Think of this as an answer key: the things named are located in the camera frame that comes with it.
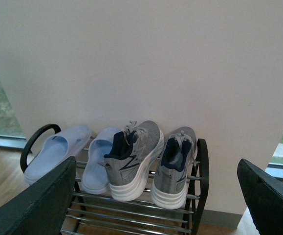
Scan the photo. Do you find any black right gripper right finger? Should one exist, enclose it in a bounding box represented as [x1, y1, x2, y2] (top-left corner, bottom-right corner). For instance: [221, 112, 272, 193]
[237, 159, 283, 235]

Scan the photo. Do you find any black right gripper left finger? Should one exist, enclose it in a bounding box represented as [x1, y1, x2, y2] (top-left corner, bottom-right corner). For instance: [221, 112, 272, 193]
[0, 157, 76, 235]

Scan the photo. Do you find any light blue slipper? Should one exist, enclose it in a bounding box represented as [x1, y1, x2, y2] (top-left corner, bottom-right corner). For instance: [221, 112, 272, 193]
[24, 125, 92, 185]
[81, 127, 121, 194]

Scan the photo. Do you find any grey sneaker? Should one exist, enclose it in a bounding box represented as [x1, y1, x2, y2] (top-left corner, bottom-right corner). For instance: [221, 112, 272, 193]
[101, 120, 164, 202]
[151, 126, 197, 210]

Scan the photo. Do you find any black metal shoe rack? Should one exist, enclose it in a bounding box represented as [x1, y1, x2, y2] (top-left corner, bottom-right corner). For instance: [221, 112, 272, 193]
[20, 124, 209, 235]

